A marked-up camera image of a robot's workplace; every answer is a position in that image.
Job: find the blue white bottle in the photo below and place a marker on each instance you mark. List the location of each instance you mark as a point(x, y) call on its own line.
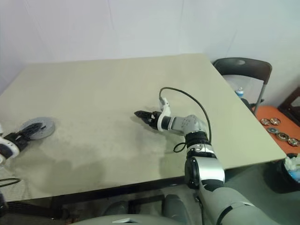
point(239, 93)

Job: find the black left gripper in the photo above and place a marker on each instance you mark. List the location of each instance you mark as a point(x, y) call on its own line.
point(17, 140)

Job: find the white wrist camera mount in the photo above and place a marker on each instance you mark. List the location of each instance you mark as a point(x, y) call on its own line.
point(7, 150)
point(160, 119)

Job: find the dark brown wooden furniture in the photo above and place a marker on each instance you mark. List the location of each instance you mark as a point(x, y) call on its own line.
point(290, 98)

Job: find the black waste bin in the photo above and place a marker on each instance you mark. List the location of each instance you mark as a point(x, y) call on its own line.
point(276, 180)

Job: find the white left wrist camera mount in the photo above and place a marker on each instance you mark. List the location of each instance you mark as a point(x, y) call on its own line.
point(7, 150)

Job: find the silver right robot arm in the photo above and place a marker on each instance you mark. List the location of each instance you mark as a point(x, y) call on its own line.
point(206, 164)

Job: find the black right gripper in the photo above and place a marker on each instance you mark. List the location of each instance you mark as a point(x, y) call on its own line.
point(154, 120)

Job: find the grey robot torso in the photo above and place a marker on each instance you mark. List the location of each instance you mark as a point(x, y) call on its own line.
point(131, 219)

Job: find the dark rounded shape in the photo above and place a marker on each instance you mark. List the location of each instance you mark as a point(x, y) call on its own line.
point(116, 207)
point(174, 205)

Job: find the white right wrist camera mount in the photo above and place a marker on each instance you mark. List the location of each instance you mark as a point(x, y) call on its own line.
point(160, 119)

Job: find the white crumpled trash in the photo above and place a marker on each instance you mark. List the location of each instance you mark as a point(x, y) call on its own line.
point(293, 164)

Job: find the orange stool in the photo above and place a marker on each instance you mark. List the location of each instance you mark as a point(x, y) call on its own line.
point(269, 112)

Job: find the black folding chair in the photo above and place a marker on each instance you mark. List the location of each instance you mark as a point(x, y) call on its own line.
point(246, 68)

